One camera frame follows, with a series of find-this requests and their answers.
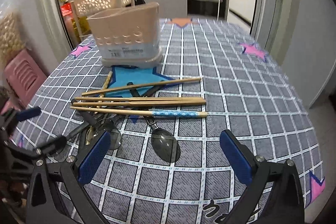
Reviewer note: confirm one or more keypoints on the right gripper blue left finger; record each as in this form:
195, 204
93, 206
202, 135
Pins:
91, 156

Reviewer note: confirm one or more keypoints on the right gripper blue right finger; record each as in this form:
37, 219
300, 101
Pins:
238, 155

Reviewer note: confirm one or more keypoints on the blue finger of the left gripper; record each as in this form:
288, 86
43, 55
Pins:
28, 114
53, 146

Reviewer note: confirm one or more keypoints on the plain bamboo chopstick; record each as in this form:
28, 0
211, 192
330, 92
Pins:
121, 99
128, 87
141, 103

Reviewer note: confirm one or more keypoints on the blue patterned bamboo chopstick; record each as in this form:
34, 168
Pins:
147, 113

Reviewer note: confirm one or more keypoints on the pink plastic stool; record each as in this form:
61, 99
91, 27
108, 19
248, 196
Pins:
24, 76

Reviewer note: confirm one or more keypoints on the grey checked tablecloth with stars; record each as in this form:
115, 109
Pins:
246, 92

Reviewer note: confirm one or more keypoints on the bag of peanuts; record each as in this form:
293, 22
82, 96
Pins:
10, 41

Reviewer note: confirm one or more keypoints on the short light bamboo chopstick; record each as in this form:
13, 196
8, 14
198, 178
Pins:
106, 83

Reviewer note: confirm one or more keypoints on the red plastic basket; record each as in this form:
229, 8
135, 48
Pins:
66, 9

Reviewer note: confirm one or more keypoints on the beige plastic utensil holder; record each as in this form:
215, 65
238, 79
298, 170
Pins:
128, 36

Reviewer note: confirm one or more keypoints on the beige perforated plastic rack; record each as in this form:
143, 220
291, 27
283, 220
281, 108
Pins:
86, 8

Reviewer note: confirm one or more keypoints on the black built-in oven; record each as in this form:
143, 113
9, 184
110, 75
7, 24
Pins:
217, 9

